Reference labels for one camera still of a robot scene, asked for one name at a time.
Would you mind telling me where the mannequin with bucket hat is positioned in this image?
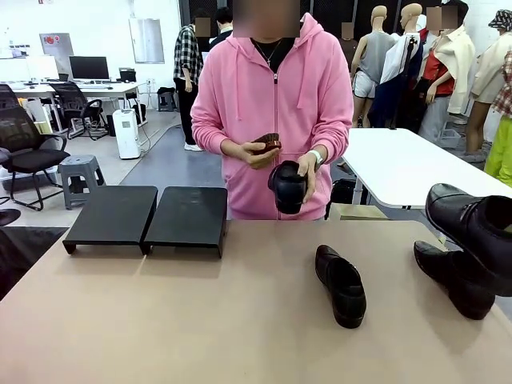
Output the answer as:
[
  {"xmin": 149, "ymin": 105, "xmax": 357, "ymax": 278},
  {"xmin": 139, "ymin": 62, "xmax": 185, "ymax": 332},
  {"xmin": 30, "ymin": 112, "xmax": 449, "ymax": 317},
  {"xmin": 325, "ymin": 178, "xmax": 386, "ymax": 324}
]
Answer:
[{"xmin": 466, "ymin": 10, "xmax": 512, "ymax": 155}]

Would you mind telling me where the small grey stool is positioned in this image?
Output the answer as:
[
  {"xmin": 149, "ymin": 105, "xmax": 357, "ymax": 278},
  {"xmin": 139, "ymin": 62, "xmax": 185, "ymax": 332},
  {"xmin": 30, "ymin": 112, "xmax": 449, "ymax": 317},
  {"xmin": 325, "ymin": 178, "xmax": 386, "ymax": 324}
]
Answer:
[{"xmin": 156, "ymin": 92, "xmax": 178, "ymax": 112}]

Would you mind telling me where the person's right forearm pink sleeve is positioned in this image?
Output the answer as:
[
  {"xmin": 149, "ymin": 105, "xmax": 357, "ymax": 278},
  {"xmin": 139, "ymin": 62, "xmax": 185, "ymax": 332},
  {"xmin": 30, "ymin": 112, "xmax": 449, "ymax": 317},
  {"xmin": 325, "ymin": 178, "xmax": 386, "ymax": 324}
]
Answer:
[{"xmin": 190, "ymin": 111, "xmax": 246, "ymax": 161}]

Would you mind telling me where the black base platform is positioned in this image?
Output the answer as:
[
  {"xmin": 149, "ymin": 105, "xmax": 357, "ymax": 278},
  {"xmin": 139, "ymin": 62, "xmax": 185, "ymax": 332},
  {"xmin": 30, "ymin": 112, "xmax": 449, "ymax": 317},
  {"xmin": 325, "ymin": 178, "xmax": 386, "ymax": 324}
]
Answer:
[{"xmin": 0, "ymin": 226, "xmax": 70, "ymax": 301}]

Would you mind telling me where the mannequin in red top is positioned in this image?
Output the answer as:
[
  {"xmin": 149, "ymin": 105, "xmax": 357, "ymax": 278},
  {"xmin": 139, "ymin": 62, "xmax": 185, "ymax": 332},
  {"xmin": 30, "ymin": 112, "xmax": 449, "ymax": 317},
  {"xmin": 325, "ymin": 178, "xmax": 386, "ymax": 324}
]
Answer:
[{"xmin": 415, "ymin": 6, "xmax": 457, "ymax": 135}]

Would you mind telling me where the black shoe stand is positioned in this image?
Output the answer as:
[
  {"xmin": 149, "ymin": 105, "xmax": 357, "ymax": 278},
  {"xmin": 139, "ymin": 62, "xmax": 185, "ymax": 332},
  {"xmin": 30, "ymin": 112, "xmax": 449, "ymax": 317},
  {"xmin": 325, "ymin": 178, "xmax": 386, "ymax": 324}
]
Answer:
[
  {"xmin": 140, "ymin": 186, "xmax": 229, "ymax": 260},
  {"xmin": 62, "ymin": 185, "xmax": 159, "ymax": 256}
]

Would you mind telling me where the silver cross necklace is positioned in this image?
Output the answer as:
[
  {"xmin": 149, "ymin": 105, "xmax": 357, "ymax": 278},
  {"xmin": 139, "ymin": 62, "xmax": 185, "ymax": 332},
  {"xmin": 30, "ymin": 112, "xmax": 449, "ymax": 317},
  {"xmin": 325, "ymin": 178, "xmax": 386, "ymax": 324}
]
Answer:
[{"xmin": 255, "ymin": 38, "xmax": 285, "ymax": 65}]

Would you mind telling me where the person's left hand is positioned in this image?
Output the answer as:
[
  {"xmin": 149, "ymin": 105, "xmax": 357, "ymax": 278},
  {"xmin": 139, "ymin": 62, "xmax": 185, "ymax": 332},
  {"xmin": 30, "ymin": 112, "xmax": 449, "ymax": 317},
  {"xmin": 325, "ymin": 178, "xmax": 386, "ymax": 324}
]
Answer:
[{"xmin": 298, "ymin": 154, "xmax": 321, "ymax": 205}]

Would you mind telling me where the mannequin in grey tank top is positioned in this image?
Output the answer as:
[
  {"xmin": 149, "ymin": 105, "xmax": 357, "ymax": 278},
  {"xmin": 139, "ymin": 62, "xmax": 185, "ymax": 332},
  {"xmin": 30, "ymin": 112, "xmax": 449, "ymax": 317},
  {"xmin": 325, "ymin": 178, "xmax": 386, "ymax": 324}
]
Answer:
[{"xmin": 351, "ymin": 4, "xmax": 397, "ymax": 129}]

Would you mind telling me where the white folding table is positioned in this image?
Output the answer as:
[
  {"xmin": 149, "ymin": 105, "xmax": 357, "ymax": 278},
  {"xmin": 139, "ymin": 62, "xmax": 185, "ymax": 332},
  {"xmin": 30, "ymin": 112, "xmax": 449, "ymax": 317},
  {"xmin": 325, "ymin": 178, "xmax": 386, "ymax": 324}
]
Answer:
[{"xmin": 342, "ymin": 126, "xmax": 512, "ymax": 210}]

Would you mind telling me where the tan cardboard box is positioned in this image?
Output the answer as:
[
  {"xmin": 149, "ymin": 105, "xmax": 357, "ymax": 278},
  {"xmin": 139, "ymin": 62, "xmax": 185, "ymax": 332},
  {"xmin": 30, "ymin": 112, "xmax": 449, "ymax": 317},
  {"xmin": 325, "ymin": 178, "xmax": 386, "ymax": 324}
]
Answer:
[{"xmin": 331, "ymin": 202, "xmax": 391, "ymax": 221}]

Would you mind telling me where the mannequin in white navy jacket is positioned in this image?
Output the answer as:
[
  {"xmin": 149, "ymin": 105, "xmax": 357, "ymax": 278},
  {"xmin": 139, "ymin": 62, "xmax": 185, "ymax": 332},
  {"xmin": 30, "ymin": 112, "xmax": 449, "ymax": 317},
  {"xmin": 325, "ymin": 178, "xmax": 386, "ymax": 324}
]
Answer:
[{"xmin": 379, "ymin": 2, "xmax": 425, "ymax": 131}]

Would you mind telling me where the person's right hand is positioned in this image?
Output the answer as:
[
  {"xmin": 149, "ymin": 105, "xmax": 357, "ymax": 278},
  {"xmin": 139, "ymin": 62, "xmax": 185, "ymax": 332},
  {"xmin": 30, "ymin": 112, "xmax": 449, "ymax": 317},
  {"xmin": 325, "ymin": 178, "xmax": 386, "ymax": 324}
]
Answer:
[{"xmin": 239, "ymin": 140, "xmax": 278, "ymax": 170}]

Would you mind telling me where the black mesh chair back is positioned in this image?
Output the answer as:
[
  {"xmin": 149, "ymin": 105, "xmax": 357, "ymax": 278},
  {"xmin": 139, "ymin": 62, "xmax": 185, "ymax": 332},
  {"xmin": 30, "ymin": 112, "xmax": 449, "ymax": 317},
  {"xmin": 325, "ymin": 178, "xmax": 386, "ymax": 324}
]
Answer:
[{"xmin": 0, "ymin": 83, "xmax": 22, "ymax": 109}]

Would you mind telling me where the grey panel with red sign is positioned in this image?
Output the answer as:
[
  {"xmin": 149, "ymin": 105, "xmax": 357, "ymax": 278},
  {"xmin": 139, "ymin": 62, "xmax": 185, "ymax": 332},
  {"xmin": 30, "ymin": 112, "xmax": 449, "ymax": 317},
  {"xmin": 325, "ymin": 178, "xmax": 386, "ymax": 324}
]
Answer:
[{"xmin": 38, "ymin": 32, "xmax": 75, "ymax": 67}]

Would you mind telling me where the black tripod pole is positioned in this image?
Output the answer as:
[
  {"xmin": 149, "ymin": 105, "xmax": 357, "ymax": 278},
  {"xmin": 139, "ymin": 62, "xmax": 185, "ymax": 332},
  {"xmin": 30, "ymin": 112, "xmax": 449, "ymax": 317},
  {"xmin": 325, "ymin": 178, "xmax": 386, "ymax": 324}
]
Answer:
[{"xmin": 402, "ymin": 34, "xmax": 420, "ymax": 81}]

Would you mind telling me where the mannequin in cream jacket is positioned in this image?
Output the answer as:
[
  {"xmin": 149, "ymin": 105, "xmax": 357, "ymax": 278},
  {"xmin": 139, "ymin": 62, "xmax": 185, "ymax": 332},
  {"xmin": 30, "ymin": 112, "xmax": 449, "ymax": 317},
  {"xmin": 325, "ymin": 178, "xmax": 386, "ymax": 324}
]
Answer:
[{"xmin": 434, "ymin": 0, "xmax": 477, "ymax": 119}]

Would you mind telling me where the silver wall panel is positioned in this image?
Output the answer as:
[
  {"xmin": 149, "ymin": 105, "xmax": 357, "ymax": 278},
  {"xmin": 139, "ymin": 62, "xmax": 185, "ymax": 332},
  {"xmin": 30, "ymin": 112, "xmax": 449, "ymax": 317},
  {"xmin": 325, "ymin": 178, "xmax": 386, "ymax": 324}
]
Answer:
[{"xmin": 128, "ymin": 18, "xmax": 166, "ymax": 64}]

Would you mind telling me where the bystander in brown shirt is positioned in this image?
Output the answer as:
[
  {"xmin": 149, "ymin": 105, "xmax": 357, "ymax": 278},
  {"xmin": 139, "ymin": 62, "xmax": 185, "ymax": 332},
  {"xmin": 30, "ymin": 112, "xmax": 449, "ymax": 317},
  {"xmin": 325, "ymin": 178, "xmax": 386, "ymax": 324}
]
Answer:
[{"xmin": 341, "ymin": 22, "xmax": 360, "ymax": 75}]

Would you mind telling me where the bystander in plaid shirt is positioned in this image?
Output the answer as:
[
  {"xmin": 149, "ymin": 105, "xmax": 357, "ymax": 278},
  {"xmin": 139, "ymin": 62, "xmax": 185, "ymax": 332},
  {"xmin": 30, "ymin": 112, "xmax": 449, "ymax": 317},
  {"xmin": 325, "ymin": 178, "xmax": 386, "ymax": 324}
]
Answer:
[{"xmin": 173, "ymin": 10, "xmax": 211, "ymax": 152}]

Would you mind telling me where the person's left forearm pink sleeve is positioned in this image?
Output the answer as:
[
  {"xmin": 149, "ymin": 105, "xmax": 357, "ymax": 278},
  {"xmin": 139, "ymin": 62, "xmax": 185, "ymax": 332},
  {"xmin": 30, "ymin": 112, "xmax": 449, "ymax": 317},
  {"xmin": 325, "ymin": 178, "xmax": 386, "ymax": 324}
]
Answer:
[{"xmin": 315, "ymin": 107, "xmax": 354, "ymax": 165}]

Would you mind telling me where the white office desk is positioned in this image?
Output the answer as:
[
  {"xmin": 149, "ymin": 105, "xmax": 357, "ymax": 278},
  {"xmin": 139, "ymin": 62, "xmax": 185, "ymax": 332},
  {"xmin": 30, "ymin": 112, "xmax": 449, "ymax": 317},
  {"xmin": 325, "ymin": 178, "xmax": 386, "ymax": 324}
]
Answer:
[{"xmin": 0, "ymin": 82, "xmax": 147, "ymax": 133}]

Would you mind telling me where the person in pink hoodie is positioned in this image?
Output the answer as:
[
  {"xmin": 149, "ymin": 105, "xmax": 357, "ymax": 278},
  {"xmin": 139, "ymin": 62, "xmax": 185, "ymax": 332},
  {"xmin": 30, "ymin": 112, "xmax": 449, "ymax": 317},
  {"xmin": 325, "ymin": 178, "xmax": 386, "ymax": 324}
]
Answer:
[{"xmin": 190, "ymin": 11, "xmax": 354, "ymax": 222}]

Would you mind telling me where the mannequin in neon yellow trousers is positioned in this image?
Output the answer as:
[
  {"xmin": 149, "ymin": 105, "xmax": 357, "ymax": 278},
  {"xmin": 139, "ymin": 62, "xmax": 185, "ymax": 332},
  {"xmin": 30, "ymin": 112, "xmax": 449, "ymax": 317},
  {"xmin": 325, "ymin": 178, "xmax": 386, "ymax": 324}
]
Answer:
[{"xmin": 483, "ymin": 50, "xmax": 512, "ymax": 189}]

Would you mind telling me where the black leather shoe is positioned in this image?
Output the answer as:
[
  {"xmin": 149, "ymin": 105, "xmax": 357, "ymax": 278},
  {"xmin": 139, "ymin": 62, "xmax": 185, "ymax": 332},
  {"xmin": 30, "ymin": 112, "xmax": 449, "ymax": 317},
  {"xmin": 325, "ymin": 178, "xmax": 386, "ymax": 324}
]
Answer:
[
  {"xmin": 413, "ymin": 239, "xmax": 497, "ymax": 321},
  {"xmin": 425, "ymin": 182, "xmax": 512, "ymax": 298},
  {"xmin": 267, "ymin": 159, "xmax": 309, "ymax": 215},
  {"xmin": 314, "ymin": 244, "xmax": 367, "ymax": 330}
]

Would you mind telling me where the white display panel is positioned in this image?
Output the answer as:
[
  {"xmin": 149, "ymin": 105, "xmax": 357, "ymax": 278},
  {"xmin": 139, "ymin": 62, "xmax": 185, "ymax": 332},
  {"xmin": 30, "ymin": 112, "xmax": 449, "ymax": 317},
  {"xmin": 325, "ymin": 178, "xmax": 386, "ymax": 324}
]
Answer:
[{"xmin": 26, "ymin": 54, "xmax": 60, "ymax": 81}]

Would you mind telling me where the brown wooden shoe brush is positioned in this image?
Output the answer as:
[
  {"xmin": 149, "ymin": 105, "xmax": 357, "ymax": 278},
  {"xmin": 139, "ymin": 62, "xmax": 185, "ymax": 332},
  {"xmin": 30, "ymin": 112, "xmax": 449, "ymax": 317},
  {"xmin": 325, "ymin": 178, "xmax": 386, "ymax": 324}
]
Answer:
[{"xmin": 254, "ymin": 132, "xmax": 282, "ymax": 155}]

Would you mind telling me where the white dehumidifier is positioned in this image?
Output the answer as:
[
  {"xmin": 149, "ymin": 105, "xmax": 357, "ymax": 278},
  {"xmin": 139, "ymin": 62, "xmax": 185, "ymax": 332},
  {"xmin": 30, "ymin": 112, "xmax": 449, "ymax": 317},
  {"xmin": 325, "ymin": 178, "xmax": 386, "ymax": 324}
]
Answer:
[{"xmin": 112, "ymin": 108, "xmax": 141, "ymax": 160}]

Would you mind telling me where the bystander in dark shirt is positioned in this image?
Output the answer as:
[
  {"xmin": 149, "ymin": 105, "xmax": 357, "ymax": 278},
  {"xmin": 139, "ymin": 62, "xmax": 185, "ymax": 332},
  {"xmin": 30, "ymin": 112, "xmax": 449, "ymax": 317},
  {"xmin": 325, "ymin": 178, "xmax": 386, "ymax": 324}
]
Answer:
[{"xmin": 214, "ymin": 6, "xmax": 234, "ymax": 41}]

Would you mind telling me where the grey plastic stool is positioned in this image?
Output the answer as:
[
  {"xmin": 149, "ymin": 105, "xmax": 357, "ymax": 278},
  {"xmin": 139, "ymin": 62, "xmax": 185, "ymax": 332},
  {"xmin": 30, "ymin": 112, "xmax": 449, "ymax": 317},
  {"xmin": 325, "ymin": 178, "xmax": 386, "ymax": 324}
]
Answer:
[{"xmin": 58, "ymin": 154, "xmax": 106, "ymax": 210}]

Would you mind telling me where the black computer monitor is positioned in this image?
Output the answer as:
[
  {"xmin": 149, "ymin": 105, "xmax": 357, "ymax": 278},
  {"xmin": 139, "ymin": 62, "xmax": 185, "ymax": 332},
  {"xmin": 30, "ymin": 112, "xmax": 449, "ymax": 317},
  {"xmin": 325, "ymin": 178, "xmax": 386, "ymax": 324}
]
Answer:
[{"xmin": 68, "ymin": 55, "xmax": 110, "ymax": 83}]

